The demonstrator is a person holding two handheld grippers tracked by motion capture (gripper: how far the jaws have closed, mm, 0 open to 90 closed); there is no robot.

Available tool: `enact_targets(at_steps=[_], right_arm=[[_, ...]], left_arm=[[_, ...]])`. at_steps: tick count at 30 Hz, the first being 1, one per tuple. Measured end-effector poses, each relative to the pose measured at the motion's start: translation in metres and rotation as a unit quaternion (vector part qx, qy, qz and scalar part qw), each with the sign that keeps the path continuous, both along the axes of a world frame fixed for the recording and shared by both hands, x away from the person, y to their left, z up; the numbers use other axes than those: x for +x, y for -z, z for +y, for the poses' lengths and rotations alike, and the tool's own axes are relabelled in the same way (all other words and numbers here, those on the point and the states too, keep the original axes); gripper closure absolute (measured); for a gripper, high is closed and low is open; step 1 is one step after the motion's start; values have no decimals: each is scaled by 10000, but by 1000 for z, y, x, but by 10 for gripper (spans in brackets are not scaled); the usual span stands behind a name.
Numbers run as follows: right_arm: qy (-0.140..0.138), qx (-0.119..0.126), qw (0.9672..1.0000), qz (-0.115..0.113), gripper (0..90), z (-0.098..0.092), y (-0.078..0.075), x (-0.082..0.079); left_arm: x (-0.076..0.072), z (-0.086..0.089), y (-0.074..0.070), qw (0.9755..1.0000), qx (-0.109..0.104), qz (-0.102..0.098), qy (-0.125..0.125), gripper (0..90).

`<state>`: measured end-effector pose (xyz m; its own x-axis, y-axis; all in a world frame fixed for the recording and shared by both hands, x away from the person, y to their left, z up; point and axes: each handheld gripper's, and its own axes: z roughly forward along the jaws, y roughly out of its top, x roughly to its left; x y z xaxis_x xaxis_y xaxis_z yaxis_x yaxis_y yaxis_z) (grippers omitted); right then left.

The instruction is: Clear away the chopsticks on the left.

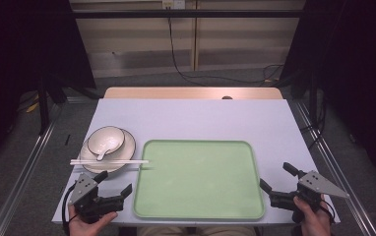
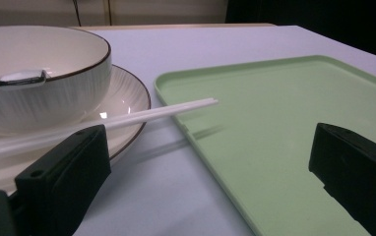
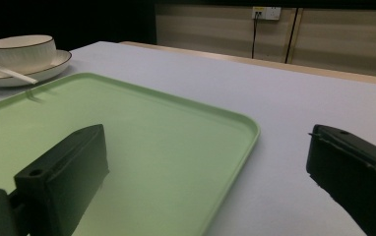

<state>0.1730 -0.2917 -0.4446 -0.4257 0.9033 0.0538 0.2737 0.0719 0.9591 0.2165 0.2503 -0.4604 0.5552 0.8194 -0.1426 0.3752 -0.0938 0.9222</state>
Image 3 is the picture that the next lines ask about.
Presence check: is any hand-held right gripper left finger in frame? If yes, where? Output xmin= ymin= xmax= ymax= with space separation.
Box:
xmin=13 ymin=123 xmax=110 ymax=236

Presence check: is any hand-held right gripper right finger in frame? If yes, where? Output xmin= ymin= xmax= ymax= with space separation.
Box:
xmin=305 ymin=124 xmax=376 ymax=236

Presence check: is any green plastic tray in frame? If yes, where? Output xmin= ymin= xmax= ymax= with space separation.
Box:
xmin=0 ymin=72 xmax=261 ymax=236

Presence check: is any white ribbed plate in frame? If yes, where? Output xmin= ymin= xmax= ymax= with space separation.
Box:
xmin=0 ymin=48 xmax=73 ymax=89

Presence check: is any white ribbed bowl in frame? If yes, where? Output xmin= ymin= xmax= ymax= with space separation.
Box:
xmin=0 ymin=34 xmax=58 ymax=76

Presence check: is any black power cable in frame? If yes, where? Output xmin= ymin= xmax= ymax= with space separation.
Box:
xmin=250 ymin=12 xmax=259 ymax=60

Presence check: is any white wall socket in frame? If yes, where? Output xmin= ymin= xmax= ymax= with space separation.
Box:
xmin=251 ymin=5 xmax=282 ymax=22

